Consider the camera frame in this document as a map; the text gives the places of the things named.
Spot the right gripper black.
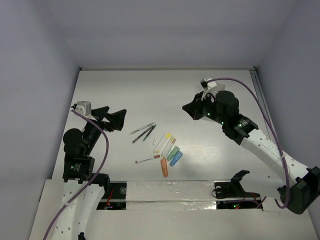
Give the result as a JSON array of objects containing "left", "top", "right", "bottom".
[{"left": 182, "top": 91, "right": 227, "bottom": 125}]

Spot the green correction tape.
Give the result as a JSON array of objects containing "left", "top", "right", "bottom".
[{"left": 166, "top": 146, "right": 180, "bottom": 162}]

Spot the white marker plain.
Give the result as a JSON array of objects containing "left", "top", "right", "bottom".
[{"left": 153, "top": 133, "right": 167, "bottom": 154}]

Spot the blue correction tape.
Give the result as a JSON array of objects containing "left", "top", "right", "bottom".
[{"left": 169, "top": 151, "right": 183, "bottom": 167}]

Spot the orange correction tape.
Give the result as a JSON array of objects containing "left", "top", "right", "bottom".
[{"left": 160, "top": 157, "right": 169, "bottom": 178}]

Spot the white marker pale yellow cap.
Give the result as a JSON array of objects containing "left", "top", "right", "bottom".
[{"left": 161, "top": 135, "right": 174, "bottom": 157}]

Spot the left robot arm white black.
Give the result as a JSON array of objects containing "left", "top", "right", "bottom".
[{"left": 43, "top": 101, "right": 127, "bottom": 240}]

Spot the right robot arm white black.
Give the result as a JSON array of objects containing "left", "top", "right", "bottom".
[{"left": 182, "top": 90, "right": 320, "bottom": 215}]

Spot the black patterned pen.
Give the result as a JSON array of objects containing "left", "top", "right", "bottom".
[{"left": 132, "top": 125, "right": 154, "bottom": 144}]

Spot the dark green capped pen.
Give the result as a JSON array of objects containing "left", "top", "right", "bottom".
[{"left": 142, "top": 124, "right": 157, "bottom": 142}]

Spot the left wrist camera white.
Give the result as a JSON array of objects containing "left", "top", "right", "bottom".
[{"left": 70, "top": 101, "right": 92, "bottom": 117}]

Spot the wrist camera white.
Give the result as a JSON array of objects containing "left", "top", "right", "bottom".
[
  {"left": 70, "top": 101, "right": 92, "bottom": 117},
  {"left": 200, "top": 78, "right": 226, "bottom": 92}
]

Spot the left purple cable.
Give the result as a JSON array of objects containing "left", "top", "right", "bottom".
[{"left": 42, "top": 109, "right": 110, "bottom": 240}]

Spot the purple cable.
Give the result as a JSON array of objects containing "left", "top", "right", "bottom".
[
  {"left": 42, "top": 109, "right": 110, "bottom": 240},
  {"left": 208, "top": 77, "right": 291, "bottom": 209}
]

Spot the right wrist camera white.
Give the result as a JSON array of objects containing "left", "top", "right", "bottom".
[{"left": 200, "top": 78, "right": 226, "bottom": 92}]

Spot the aluminium rail right edge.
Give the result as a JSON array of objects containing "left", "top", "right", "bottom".
[{"left": 249, "top": 67, "right": 276, "bottom": 132}]

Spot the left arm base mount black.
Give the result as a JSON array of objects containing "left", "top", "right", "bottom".
[{"left": 96, "top": 181, "right": 127, "bottom": 211}]

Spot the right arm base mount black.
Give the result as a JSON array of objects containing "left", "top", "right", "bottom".
[{"left": 211, "top": 170, "right": 263, "bottom": 210}]

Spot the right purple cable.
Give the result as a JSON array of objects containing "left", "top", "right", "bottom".
[{"left": 208, "top": 77, "right": 291, "bottom": 209}]

